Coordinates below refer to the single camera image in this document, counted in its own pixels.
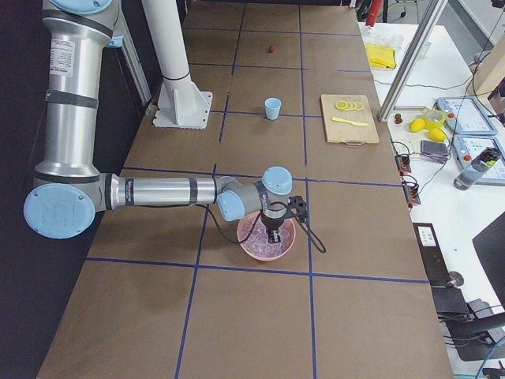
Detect teach pendant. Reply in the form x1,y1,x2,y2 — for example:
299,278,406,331
436,96,498,136
453,135,504,190

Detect yellow plastic knife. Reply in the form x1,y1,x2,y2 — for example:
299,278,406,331
331,117,368,127

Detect aluminium frame post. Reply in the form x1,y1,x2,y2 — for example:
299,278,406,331
377,0,447,122

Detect left yellow lemon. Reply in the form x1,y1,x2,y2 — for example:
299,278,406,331
409,118,426,133

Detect yellow cloth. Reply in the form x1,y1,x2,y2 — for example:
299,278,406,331
365,43,397,69

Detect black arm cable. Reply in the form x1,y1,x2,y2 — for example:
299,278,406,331
189,201,327,253

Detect clear water bottle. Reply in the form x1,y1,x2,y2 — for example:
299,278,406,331
453,147,502,190

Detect clear ice cube pile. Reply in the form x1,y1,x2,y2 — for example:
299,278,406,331
243,221,294,259

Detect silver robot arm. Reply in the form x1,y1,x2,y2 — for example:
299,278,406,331
24,1,292,244

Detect lemon slices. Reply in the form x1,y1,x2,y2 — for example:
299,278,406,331
335,100,365,111

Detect orange connector block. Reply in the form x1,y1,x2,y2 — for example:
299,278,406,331
402,182,421,208
395,155,411,174

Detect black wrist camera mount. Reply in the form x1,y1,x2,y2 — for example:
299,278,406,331
286,195,308,223

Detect wooden cutting board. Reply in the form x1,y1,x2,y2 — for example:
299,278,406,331
320,94,380,145

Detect light blue cup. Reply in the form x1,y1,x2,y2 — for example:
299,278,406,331
264,97,282,121

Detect yellow tape roll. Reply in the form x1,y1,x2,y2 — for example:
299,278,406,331
422,109,446,130

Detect right yellow lemon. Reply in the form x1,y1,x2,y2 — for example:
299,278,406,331
428,128,447,143

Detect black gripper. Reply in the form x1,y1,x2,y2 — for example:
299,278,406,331
261,203,286,243

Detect far teach pendant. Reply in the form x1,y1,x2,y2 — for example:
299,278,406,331
436,96,498,136

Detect purple grey pouch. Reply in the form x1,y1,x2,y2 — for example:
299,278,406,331
421,140,450,163

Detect yellow lemon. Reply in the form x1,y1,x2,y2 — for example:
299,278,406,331
409,118,426,133
428,128,447,143

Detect near teach pendant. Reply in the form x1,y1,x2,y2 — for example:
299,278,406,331
453,135,504,190

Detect pink bowl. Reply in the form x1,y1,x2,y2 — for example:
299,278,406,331
237,212,296,261

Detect white mounting pole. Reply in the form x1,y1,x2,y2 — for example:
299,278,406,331
142,0,213,129

